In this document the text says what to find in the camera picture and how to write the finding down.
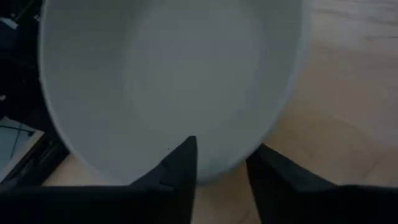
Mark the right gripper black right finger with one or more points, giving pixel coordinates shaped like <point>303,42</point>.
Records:
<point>280,186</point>

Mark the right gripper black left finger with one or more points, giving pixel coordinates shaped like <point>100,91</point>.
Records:
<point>177,174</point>

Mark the large cream white bowl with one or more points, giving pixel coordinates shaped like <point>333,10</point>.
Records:
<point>171,77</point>

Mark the white flat panel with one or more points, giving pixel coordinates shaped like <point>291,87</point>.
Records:
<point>17,146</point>

